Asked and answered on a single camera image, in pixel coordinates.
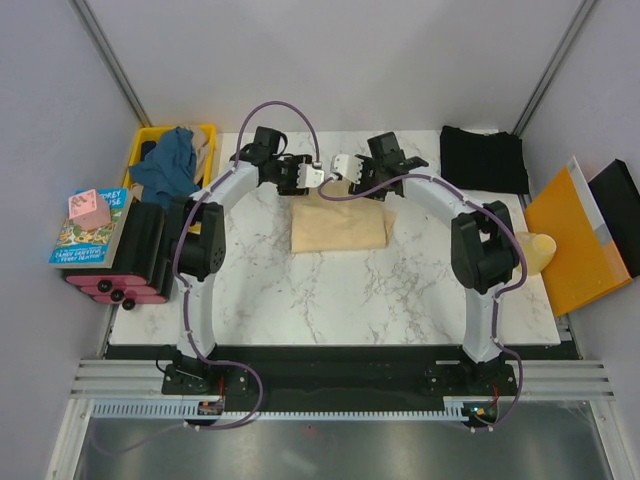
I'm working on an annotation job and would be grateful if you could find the cream yellow t shirt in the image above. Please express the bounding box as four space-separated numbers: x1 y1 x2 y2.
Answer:
291 190 397 254

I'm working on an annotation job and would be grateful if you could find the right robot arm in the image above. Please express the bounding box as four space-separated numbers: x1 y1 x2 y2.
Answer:
349 132 519 394

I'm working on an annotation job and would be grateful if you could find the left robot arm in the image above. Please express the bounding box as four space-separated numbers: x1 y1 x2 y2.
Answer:
163 127 324 393

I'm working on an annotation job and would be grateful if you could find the beige t shirt in bin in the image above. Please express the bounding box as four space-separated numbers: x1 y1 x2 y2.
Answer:
182 124 212 184

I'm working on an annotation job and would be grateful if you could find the folded black t shirt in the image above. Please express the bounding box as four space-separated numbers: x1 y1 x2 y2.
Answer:
440 125 529 195

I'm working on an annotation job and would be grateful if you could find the blue t shirt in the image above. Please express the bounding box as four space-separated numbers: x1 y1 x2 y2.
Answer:
129 127 199 209

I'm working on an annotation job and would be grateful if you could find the yellow plastic bin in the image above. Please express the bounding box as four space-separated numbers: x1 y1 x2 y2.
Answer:
122 124 219 200

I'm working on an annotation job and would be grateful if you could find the pink black box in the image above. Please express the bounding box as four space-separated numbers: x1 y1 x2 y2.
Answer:
61 202 174 311

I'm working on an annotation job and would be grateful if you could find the yellow plastic cup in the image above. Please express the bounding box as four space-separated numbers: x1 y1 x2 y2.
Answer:
516 232 557 276

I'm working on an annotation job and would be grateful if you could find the pink cube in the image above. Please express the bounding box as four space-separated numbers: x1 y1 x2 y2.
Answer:
68 189 111 231

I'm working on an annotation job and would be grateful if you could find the blue illustrated book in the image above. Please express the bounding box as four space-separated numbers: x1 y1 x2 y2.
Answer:
49 188 132 269

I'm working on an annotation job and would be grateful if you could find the white strip board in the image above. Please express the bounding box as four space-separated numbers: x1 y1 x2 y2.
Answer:
567 156 612 247

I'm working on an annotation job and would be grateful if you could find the orange board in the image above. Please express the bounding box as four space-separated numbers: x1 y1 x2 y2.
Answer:
525 165 631 317

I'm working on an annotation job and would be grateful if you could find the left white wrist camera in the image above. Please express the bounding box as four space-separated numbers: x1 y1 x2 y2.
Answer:
296 163 325 189

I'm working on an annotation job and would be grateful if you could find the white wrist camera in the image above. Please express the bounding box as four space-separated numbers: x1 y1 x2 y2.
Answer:
296 163 325 189
330 153 363 184

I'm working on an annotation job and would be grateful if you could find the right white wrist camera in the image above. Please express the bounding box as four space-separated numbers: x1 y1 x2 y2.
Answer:
330 153 363 184

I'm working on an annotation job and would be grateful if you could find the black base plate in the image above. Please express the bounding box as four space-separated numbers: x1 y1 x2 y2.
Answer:
162 346 517 413

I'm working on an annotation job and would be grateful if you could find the right corner aluminium post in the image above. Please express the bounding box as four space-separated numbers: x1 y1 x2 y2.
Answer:
511 0 600 137

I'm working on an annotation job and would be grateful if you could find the corner aluminium post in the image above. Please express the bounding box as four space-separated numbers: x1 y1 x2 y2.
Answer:
69 0 152 127
511 0 600 137

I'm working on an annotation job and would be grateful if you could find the white cable duct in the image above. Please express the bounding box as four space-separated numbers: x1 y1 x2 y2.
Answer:
91 397 497 421

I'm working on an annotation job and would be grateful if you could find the left corner aluminium post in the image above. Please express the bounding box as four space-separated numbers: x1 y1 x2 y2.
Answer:
69 0 152 127

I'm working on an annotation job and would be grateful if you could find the aluminium frame rail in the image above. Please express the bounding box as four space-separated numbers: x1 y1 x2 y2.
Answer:
71 360 614 400

